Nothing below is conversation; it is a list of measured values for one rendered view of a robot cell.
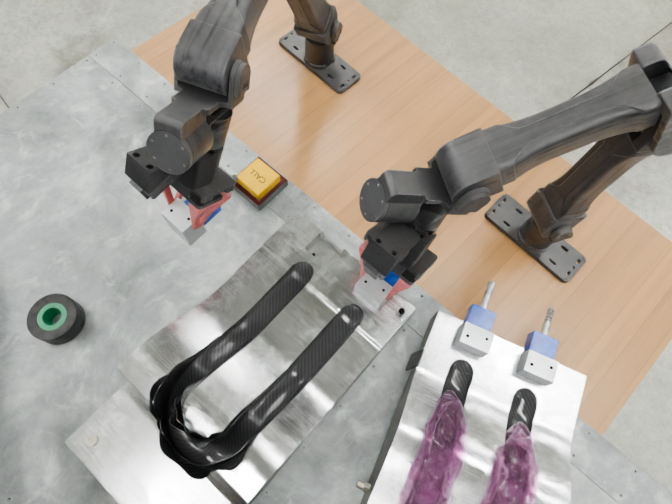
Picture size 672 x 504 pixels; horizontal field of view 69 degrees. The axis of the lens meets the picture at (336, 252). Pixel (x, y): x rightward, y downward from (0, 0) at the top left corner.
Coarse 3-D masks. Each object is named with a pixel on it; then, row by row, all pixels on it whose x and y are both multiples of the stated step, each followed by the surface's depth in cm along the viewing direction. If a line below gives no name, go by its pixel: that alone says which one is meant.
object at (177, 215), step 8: (232, 176) 80; (176, 200) 76; (168, 208) 75; (176, 208) 76; (184, 208) 76; (168, 216) 75; (176, 216) 75; (184, 216) 75; (168, 224) 79; (176, 224) 75; (184, 224) 75; (176, 232) 79; (184, 232) 75; (192, 232) 76; (200, 232) 79; (184, 240) 79; (192, 240) 78
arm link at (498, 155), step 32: (640, 64) 54; (576, 96) 57; (608, 96) 55; (640, 96) 54; (480, 128) 60; (512, 128) 58; (544, 128) 57; (576, 128) 56; (608, 128) 56; (640, 128) 57; (448, 160) 60; (480, 160) 59; (512, 160) 57; (544, 160) 60; (448, 192) 62
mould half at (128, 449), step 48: (288, 240) 83; (240, 288) 80; (336, 288) 80; (192, 336) 73; (288, 336) 77; (384, 336) 77; (144, 384) 68; (240, 384) 71; (336, 384) 75; (96, 432) 72; (144, 432) 73; (288, 432) 69; (144, 480) 70; (192, 480) 71; (240, 480) 64
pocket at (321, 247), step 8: (312, 240) 83; (320, 240) 86; (328, 240) 85; (312, 248) 85; (320, 248) 85; (328, 248) 85; (336, 248) 84; (320, 256) 85; (328, 256) 85; (336, 256) 85; (328, 264) 84
